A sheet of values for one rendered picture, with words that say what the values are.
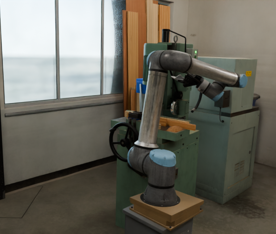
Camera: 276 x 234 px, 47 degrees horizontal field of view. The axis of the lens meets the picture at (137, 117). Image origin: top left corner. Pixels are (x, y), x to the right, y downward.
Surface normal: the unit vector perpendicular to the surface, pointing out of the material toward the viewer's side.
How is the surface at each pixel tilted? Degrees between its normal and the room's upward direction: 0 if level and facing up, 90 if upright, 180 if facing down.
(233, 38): 90
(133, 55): 87
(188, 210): 88
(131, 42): 87
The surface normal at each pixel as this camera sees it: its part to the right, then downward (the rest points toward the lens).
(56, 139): 0.72, 0.17
